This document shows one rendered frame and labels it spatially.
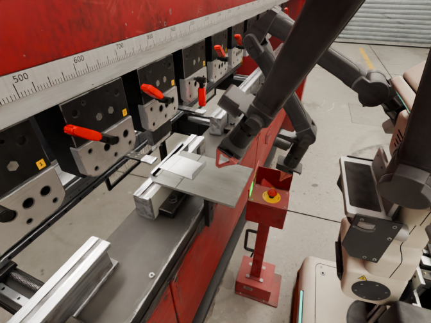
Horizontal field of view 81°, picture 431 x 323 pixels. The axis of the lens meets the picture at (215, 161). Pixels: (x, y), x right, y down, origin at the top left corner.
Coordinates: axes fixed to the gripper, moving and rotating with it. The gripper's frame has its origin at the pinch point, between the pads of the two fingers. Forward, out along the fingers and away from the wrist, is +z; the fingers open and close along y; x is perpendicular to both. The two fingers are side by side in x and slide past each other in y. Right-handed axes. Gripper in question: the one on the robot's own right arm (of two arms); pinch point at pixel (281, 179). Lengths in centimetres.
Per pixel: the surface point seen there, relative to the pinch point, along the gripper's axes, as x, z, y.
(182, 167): 28.8, -11.3, 35.2
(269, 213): 14.8, 6.5, 0.1
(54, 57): 56, -49, 50
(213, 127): -14.2, -1.9, 37.1
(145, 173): -66, 108, 97
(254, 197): 12.2, 4.4, 7.7
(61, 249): 23, 111, 108
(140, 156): 28, -8, 51
